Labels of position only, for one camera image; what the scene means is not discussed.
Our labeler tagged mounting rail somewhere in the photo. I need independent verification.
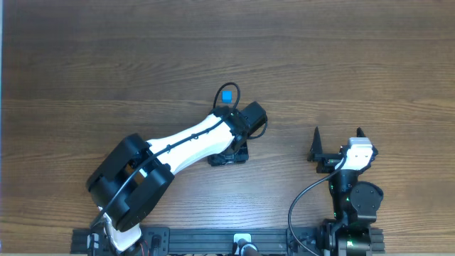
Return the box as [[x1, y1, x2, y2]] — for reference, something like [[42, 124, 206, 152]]
[[70, 226, 386, 256]]

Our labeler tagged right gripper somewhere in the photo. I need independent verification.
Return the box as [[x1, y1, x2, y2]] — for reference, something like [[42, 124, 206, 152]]
[[307, 127, 367, 174]]

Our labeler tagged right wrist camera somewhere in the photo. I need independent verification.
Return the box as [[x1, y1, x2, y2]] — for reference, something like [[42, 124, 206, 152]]
[[341, 137, 374, 171]]

